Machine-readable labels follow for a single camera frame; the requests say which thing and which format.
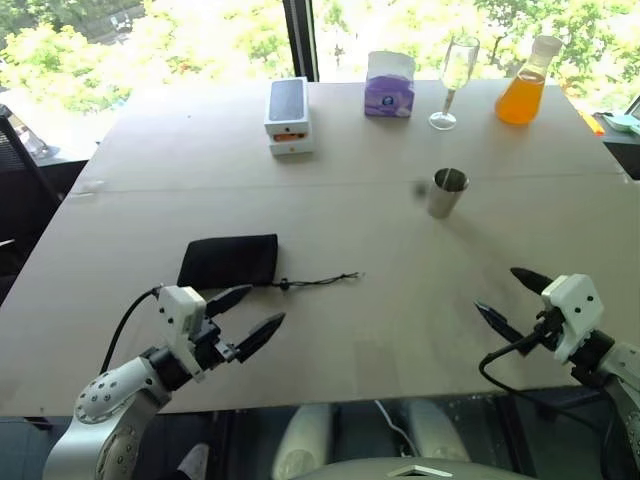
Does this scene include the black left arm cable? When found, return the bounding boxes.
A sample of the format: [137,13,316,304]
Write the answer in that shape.
[99,285,165,375]

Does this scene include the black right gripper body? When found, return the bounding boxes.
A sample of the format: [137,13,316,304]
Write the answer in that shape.
[524,304,566,348]

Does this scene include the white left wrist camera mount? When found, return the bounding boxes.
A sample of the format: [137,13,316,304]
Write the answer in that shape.
[157,285,207,384]

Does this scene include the white phone box, black print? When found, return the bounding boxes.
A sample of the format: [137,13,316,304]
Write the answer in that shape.
[263,77,313,139]

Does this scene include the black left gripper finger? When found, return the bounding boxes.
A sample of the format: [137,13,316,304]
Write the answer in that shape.
[204,284,254,318]
[232,312,288,364]

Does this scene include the thin white cable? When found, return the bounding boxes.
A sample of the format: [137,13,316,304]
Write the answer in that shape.
[373,398,417,454]

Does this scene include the grey robot torso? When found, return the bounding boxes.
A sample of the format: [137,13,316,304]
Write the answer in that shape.
[278,451,544,480]

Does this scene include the white rounded leg cover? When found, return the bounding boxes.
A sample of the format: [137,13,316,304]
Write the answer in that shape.
[406,398,472,462]
[276,402,335,470]

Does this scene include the stainless steel cup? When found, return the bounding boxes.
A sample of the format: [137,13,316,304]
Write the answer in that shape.
[425,167,472,220]

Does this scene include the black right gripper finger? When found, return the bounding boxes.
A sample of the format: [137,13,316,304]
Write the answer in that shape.
[473,299,527,345]
[509,267,550,297]

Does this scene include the black window frame post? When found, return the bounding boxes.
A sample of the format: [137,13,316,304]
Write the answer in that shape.
[281,0,322,84]

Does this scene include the purple tissue box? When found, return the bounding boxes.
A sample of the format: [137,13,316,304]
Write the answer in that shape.
[363,50,418,121]

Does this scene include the glass flask, orange liquid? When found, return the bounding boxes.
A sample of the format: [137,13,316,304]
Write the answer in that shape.
[494,34,564,127]

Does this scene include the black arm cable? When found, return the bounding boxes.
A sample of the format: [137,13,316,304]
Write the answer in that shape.
[478,322,619,454]
[99,285,165,375]

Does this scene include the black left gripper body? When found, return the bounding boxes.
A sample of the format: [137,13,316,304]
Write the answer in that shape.
[191,318,237,372]

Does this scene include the black drawstring pouch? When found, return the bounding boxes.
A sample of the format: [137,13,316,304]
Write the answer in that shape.
[176,232,367,297]

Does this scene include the clear champagne glass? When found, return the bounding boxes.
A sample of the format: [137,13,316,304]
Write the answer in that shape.
[428,35,482,132]

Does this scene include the white box, orange mark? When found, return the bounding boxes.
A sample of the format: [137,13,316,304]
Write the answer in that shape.
[264,124,314,149]

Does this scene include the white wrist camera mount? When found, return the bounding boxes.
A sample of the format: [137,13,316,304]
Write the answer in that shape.
[157,285,207,384]
[539,273,600,365]

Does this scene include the black side table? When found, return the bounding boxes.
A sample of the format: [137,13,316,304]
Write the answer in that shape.
[601,93,640,182]

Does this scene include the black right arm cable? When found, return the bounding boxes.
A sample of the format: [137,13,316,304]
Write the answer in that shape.
[478,322,619,454]

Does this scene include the teal flat object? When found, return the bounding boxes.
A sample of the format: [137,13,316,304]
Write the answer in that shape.
[606,112,640,136]

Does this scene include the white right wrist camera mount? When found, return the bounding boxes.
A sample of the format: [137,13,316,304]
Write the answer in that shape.
[539,273,600,365]

